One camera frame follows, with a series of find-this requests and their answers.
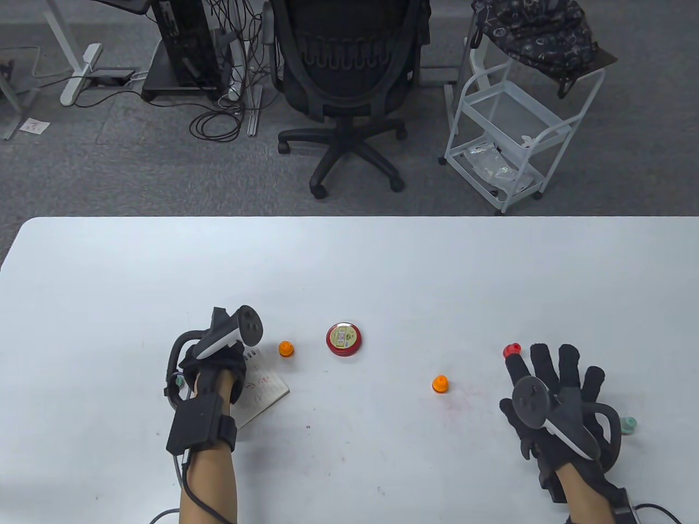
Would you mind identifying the person's right hand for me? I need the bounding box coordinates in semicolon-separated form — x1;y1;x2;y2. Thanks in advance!
499;343;621;477

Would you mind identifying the person's left hand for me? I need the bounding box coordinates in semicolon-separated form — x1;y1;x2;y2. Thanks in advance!
182;342;250;406

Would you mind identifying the spiral lined notebook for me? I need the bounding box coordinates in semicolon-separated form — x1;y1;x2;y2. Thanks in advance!
232;349;290;429

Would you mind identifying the red ink tin lid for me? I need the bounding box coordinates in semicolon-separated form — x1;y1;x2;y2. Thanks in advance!
326;322;362;351

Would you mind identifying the person's left forearm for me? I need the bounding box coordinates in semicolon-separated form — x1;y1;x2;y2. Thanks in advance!
177;382;241;524

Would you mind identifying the person's right forearm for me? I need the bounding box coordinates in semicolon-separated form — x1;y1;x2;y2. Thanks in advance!
557;469;629;524

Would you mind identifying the black white right hand controller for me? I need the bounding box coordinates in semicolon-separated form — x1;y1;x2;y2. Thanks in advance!
511;376;623;465

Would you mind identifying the black white hand controller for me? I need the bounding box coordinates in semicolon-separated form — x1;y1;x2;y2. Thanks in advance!
511;376;623;465
164;305;265;410

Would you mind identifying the black white left hand controller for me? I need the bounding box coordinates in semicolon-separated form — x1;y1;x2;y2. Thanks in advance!
164;305;265;410

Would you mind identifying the clear plastic bag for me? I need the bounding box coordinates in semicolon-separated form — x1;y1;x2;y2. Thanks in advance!
464;139;533;189

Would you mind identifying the slim white desk leg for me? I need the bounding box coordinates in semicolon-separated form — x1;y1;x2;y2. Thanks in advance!
227;27;264;137

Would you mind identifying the white metal trolley cart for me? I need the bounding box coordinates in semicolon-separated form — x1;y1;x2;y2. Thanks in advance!
439;8;607;215

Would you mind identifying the black computer stand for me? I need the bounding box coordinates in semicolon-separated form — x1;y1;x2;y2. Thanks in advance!
141;38;233;103

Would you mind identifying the black power strip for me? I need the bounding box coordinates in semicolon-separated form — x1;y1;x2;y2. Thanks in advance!
94;68;137;86

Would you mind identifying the grey desk leg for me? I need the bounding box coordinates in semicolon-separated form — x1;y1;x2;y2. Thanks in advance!
0;82;42;141

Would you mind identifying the dark brown flat board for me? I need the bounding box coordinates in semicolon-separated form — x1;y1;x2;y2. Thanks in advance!
552;44;619;82

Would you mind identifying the black mesh office chair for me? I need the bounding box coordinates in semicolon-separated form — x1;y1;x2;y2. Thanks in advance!
262;0;432;200

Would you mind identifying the grey floor outlet cover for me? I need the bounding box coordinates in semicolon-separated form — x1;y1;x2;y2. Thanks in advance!
419;65;457;86

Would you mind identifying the white T-shaped desk leg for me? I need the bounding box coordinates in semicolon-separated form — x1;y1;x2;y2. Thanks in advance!
45;0;103;106

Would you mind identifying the black computer tower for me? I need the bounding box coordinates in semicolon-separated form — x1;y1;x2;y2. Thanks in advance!
150;0;222;88

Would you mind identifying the black patterned bag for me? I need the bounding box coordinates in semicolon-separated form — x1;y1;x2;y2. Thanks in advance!
471;0;599;99

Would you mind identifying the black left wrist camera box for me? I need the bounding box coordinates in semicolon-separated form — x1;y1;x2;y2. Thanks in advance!
167;394;238;454

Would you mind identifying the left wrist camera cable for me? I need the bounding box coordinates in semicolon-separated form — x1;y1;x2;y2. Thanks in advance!
149;450;219;524

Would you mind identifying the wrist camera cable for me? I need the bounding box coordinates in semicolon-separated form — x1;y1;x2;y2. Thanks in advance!
636;503;683;524
149;450;219;524

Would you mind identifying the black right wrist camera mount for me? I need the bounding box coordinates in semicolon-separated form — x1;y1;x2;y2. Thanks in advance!
538;467;644;524

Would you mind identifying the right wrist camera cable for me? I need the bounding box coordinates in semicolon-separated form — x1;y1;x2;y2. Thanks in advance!
636;503;683;524

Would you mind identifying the bundle of black cables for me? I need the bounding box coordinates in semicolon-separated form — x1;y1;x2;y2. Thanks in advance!
188;0;268;144

